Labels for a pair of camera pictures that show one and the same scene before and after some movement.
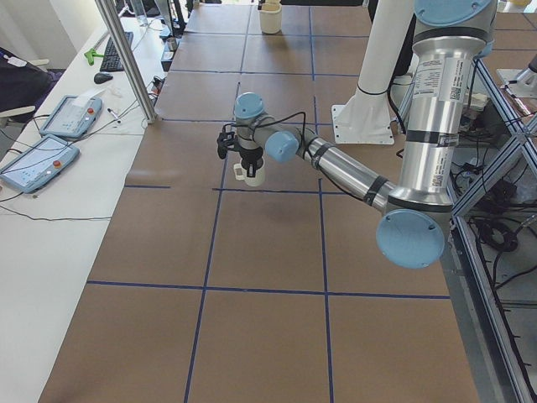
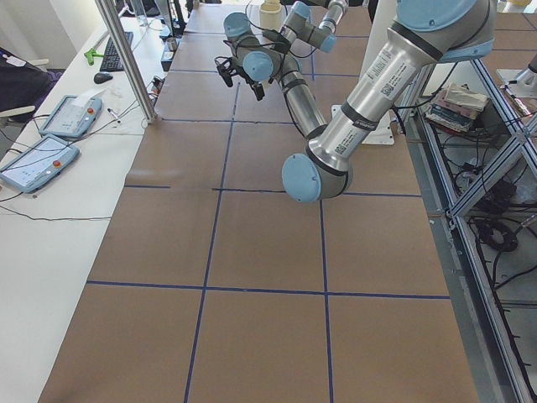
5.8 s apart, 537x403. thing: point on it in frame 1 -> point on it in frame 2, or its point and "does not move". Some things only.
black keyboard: [111, 61] does not move
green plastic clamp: [91, 54] does not move
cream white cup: [271, 16] does not move
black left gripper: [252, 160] -> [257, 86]
